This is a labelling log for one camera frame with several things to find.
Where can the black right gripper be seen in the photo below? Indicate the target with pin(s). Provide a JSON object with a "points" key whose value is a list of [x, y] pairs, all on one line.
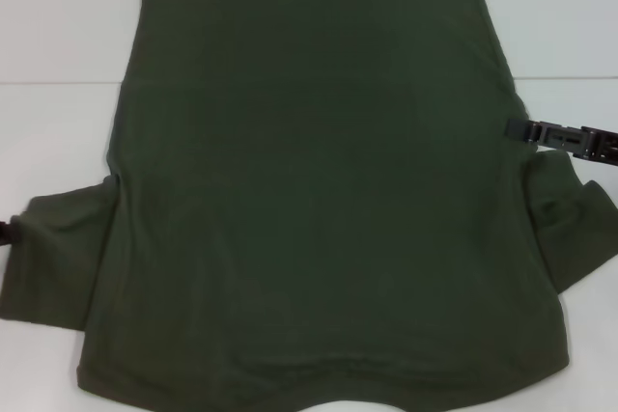
{"points": [[603, 144]]}

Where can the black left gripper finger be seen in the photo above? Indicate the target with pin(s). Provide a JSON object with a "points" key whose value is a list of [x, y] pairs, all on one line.
{"points": [[9, 232]]}

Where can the dark green t-shirt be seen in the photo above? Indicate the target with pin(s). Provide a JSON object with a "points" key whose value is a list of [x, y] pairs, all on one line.
{"points": [[314, 180]]}

